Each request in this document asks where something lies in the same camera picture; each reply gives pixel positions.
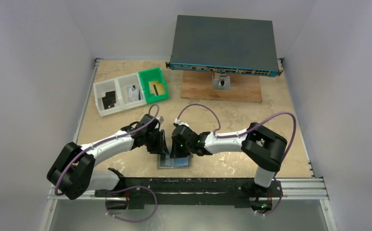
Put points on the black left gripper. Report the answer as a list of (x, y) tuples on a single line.
[(160, 147)]

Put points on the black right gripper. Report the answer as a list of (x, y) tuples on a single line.
[(178, 147)]

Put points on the grey leather card holder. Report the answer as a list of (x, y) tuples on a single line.
[(165, 162)]

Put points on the black card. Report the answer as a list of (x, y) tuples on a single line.
[(107, 104), (111, 96)]

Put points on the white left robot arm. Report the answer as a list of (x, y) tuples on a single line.
[(73, 172)]

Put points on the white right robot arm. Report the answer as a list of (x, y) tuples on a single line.
[(262, 145)]

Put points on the brown wooden board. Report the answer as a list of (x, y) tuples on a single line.
[(198, 86)]

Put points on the white middle bin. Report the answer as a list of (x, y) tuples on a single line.
[(121, 84)]

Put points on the white bin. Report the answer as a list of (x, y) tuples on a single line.
[(100, 88), (121, 84)]

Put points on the green bin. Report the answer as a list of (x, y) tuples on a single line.
[(154, 74)]

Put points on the white left bin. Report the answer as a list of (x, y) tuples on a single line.
[(100, 88)]

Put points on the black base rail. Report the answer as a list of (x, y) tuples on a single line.
[(263, 201)]

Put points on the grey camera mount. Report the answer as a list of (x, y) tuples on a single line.
[(221, 82)]

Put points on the grey network switch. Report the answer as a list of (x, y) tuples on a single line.
[(225, 46)]

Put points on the aluminium frame rail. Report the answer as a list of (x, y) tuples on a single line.
[(296, 188)]

